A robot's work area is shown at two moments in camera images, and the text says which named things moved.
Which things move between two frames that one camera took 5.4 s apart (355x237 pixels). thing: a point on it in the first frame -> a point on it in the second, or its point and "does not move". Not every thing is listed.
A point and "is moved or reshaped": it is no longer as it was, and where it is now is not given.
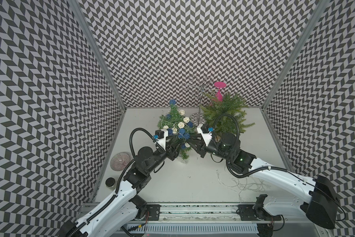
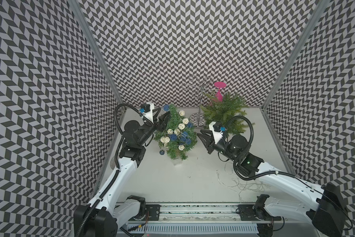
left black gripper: [172, 151] -> [160, 124]
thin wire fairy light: [249, 183] does not move
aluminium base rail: [221, 220] does not move
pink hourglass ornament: [219, 85] does not move
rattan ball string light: [178, 123] is moved or reshaped
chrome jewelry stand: [200, 86] does not move
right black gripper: [198, 141] -> [208, 143]
